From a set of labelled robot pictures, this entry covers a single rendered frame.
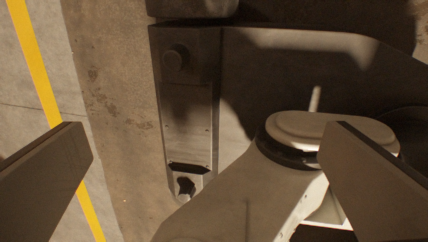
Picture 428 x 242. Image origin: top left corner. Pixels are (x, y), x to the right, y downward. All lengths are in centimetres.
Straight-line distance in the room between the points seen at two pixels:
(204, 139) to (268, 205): 28
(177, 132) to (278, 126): 26
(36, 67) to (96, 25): 33
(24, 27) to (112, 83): 35
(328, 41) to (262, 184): 29
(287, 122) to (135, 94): 54
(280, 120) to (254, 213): 16
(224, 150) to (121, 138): 47
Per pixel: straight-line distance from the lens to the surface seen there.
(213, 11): 44
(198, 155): 56
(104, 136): 95
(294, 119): 38
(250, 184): 31
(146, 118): 80
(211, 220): 24
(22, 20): 98
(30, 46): 99
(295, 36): 45
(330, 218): 49
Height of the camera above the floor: 62
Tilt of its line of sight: 59 degrees down
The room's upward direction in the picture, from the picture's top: 160 degrees counter-clockwise
